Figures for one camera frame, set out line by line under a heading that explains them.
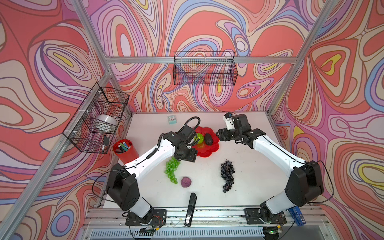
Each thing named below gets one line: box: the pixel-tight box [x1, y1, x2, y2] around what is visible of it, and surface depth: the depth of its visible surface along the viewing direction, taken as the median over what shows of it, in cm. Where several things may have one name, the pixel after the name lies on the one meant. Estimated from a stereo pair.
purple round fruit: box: [180, 176, 192, 188], surface depth 83 cm
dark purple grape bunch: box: [220, 158, 235, 193], surface depth 86 cm
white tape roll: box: [96, 114, 118, 126], surface depth 75 cm
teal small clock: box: [167, 115, 178, 125], surface depth 117 cm
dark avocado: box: [205, 133, 213, 146], surface depth 101 cm
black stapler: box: [184, 192, 197, 227], surface depth 74 cm
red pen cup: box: [113, 138, 139, 165], surface depth 88 cm
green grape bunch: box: [164, 156, 181, 185], surface depth 88 cm
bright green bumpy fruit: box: [196, 133, 204, 144], surface depth 101 cm
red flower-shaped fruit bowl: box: [192, 126, 220, 158], surface depth 101 cm
